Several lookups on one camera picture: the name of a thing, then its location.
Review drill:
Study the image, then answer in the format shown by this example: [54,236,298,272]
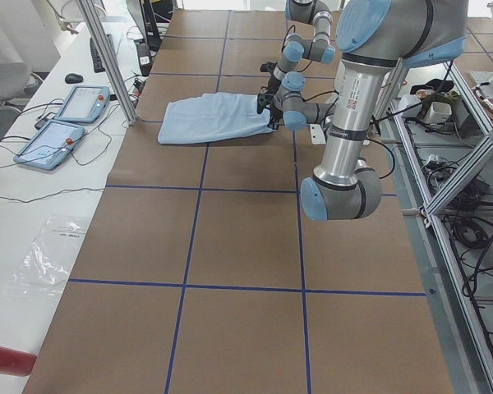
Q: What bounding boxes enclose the aluminium frame post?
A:
[76,0,137,126]

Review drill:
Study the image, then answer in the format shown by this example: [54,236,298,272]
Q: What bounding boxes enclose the clear plastic bag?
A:
[4,215,91,299]

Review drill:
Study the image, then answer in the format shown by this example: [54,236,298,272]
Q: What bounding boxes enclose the black computer mouse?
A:
[64,73,84,85]

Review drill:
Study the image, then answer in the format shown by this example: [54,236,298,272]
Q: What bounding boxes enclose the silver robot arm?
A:
[259,1,468,221]
[267,0,335,94]

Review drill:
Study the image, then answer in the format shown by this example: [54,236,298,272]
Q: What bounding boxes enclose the upper blue teach pendant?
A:
[54,85,110,124]

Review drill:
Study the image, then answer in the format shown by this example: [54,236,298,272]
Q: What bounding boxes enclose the lower blue teach pendant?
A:
[13,120,85,171]

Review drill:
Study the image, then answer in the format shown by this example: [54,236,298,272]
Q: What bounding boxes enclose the blue teach pendant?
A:
[13,120,85,171]
[54,85,110,124]

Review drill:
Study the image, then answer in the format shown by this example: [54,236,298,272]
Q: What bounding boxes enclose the white box under frame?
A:
[427,102,453,124]

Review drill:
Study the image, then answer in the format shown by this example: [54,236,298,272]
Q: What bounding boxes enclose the grey office chair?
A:
[0,62,44,117]

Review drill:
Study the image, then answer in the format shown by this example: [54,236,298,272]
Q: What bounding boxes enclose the black keyboard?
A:
[90,34,115,73]

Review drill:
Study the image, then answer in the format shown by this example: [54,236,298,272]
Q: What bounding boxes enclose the red cylinder bottle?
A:
[0,346,37,377]

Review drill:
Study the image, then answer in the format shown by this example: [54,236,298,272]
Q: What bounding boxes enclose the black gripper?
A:
[266,75,281,94]
[269,104,283,131]

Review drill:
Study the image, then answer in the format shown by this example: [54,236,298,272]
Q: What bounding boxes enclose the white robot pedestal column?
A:
[309,124,326,145]

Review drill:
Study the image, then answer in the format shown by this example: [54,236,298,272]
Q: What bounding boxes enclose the light blue button shirt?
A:
[158,92,273,144]

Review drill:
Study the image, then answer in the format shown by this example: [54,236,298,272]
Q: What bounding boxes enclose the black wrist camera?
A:
[260,62,277,75]
[256,93,274,114]

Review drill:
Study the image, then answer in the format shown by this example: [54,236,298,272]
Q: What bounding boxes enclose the aluminium side frame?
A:
[385,53,493,393]

